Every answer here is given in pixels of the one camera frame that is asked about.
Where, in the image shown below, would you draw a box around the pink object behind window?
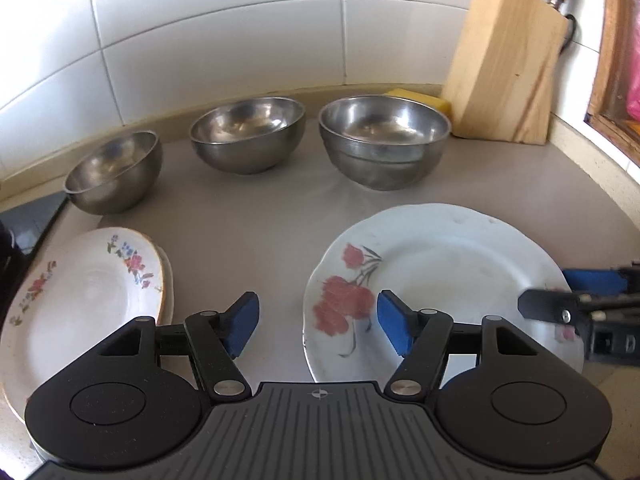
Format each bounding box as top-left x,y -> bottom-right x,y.
620,87 -> 640,122

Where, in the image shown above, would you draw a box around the wooden window frame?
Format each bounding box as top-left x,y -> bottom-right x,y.
584,0 -> 640,162

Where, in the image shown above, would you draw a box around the wooden knife block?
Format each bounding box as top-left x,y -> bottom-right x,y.
441,0 -> 570,146

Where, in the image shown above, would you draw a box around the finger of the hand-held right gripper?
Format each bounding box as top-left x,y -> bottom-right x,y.
518,287 -> 594,342
561,264 -> 640,306

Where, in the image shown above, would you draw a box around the yellow sponge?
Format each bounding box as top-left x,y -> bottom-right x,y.
384,88 -> 453,117

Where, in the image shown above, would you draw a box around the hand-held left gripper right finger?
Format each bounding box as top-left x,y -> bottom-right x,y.
376,290 -> 539,404

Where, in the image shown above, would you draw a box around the small steel bowl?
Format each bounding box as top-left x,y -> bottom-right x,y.
64,131 -> 164,215

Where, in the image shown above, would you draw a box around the large steel bowl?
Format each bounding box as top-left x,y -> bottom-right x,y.
319,95 -> 453,192

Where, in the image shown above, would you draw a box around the black dish rack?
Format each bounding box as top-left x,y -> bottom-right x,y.
0,191 -> 68,261

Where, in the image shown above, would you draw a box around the medium steel bowl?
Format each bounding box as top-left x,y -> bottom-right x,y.
189,96 -> 307,175

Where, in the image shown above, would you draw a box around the dark object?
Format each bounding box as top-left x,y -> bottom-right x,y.
0,225 -> 24,313

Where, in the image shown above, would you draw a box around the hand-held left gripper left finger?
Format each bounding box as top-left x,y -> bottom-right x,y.
97,291 -> 261,404

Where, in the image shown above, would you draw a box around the white plate with red flowers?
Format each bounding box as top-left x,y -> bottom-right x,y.
303,203 -> 586,384

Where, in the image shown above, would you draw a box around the gold-rimmed floral plate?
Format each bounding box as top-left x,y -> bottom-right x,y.
0,227 -> 169,423
154,244 -> 175,329

